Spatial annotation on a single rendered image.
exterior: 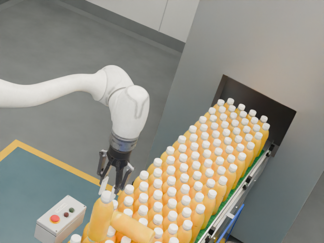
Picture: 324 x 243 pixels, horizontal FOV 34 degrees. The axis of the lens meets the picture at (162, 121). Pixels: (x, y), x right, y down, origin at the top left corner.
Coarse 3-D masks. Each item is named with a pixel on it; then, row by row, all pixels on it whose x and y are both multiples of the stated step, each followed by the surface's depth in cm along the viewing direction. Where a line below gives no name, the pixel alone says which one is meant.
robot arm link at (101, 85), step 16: (0, 80) 142; (64, 80) 159; (80, 80) 165; (96, 80) 168; (112, 80) 169; (128, 80) 172; (0, 96) 141; (16, 96) 143; (32, 96) 147; (48, 96) 152; (96, 96) 170
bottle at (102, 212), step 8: (96, 208) 186; (104, 208) 185; (112, 208) 187; (96, 216) 187; (104, 216) 186; (96, 224) 189; (104, 224) 189; (88, 232) 194; (96, 232) 191; (104, 232) 192; (96, 240) 194
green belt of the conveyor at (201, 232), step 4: (260, 156) 320; (256, 160) 315; (252, 164) 311; (248, 168) 306; (248, 172) 303; (244, 176) 299; (240, 180) 295; (236, 188) 289; (232, 192) 285; (228, 196) 281; (228, 200) 279; (220, 204) 275; (224, 204) 275; (220, 208) 272; (212, 216) 265; (212, 220) 263; (208, 224) 260; (200, 232) 254; (204, 232) 255; (200, 236) 252; (196, 240) 249
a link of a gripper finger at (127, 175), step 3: (129, 171) 173; (126, 174) 174; (129, 174) 175; (123, 177) 176; (126, 177) 175; (129, 177) 177; (123, 180) 176; (126, 180) 176; (123, 183) 177; (126, 183) 178; (120, 186) 178; (123, 186) 177
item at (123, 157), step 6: (108, 150) 172; (114, 150) 169; (108, 156) 175; (114, 156) 170; (120, 156) 170; (126, 156) 171; (114, 162) 175; (120, 162) 174; (126, 162) 173; (120, 168) 175
